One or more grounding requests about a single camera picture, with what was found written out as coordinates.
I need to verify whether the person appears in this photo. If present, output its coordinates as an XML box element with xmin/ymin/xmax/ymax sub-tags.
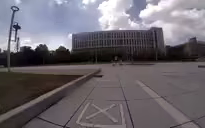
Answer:
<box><xmin>113</xmin><ymin>55</ymin><xmax>119</xmax><ymax>66</ymax></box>

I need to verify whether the wide many-windowed building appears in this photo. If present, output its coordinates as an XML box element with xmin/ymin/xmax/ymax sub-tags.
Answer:
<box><xmin>71</xmin><ymin>26</ymin><xmax>166</xmax><ymax>62</ymax></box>

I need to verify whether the painted white cross marking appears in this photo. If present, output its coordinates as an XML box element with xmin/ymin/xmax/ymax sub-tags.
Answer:
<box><xmin>75</xmin><ymin>102</ymin><xmax>127</xmax><ymax>128</ymax></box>

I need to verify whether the row of trees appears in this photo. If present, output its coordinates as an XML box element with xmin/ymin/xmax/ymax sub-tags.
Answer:
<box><xmin>0</xmin><ymin>43</ymin><xmax>168</xmax><ymax>67</ymax></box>

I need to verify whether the grey concrete kerb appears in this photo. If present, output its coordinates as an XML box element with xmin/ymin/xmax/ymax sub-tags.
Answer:
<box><xmin>0</xmin><ymin>68</ymin><xmax>102</xmax><ymax>128</ymax></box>

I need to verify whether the grey paved plaza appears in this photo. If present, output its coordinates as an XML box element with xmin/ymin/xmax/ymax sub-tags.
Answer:
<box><xmin>0</xmin><ymin>61</ymin><xmax>205</xmax><ymax>128</ymax></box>

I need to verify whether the grass lawn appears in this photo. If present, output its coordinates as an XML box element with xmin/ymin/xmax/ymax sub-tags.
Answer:
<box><xmin>0</xmin><ymin>70</ymin><xmax>84</xmax><ymax>118</ymax></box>

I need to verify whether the low dark building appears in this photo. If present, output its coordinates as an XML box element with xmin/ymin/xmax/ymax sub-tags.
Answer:
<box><xmin>165</xmin><ymin>36</ymin><xmax>205</xmax><ymax>62</ymax></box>

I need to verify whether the dark lamp pole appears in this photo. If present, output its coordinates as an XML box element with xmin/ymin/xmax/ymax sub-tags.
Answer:
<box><xmin>12</xmin><ymin>21</ymin><xmax>22</xmax><ymax>53</ymax></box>

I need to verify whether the tall ring-topped lamp pole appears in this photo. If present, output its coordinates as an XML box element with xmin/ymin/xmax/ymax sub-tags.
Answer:
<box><xmin>6</xmin><ymin>5</ymin><xmax>20</xmax><ymax>73</ymax></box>

